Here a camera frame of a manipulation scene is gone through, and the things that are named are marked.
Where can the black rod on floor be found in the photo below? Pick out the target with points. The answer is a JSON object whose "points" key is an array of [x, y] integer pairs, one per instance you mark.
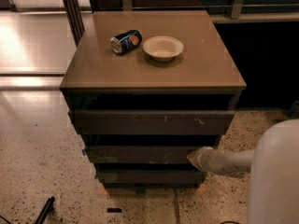
{"points": [[47, 208]]}

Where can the drawer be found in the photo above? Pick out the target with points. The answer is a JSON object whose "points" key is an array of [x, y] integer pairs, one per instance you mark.
{"points": [[150, 177], [129, 122], [139, 154]]}

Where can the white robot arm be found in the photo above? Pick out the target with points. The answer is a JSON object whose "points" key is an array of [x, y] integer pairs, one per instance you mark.
{"points": [[274, 173]]}

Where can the blue tape piece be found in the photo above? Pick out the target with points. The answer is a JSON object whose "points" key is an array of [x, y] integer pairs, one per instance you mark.
{"points": [[84, 153]]}

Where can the brown drawer cabinet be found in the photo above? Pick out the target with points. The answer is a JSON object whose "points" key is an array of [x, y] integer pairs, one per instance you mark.
{"points": [[202, 78]]}

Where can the white paper bowl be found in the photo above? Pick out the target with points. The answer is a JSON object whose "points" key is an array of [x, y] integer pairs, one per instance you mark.
{"points": [[163, 48]]}

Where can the black tape mark on floor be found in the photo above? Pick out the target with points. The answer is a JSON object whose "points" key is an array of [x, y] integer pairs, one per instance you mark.
{"points": [[114, 210]]}

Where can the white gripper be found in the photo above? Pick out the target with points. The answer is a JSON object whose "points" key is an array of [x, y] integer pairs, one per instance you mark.
{"points": [[207, 160]]}

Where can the blue pepsi soda can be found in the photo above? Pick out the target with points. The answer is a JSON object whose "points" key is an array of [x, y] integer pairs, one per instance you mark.
{"points": [[125, 42]]}

